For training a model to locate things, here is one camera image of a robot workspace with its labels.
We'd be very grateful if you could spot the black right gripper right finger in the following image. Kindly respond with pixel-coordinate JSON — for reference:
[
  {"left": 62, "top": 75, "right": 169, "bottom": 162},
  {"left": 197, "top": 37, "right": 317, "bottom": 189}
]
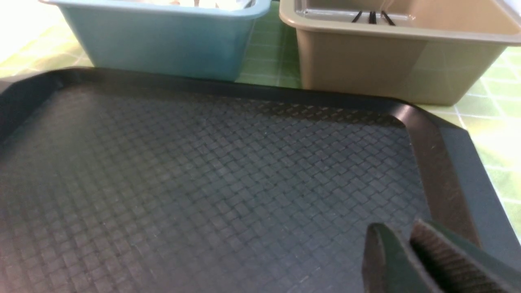
[{"left": 409, "top": 219, "right": 521, "bottom": 293}]

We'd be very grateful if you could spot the teal plastic bin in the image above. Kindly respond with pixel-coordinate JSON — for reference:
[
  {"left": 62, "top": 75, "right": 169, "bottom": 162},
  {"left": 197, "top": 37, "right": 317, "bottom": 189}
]
[{"left": 44, "top": 0, "right": 271, "bottom": 81}]

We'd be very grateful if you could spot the black serving tray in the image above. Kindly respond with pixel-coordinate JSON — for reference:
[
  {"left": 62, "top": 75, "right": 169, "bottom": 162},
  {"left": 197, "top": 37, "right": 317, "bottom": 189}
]
[{"left": 1, "top": 68, "right": 520, "bottom": 293}]

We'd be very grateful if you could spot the brown plastic bin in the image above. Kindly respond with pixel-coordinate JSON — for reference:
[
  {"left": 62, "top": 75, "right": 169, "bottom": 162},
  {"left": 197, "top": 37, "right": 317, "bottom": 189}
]
[{"left": 279, "top": 0, "right": 521, "bottom": 106}]

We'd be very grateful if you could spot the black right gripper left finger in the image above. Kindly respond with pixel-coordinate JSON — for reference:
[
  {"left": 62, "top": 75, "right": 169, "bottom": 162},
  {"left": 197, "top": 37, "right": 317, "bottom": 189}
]
[{"left": 361, "top": 223, "right": 442, "bottom": 293}]

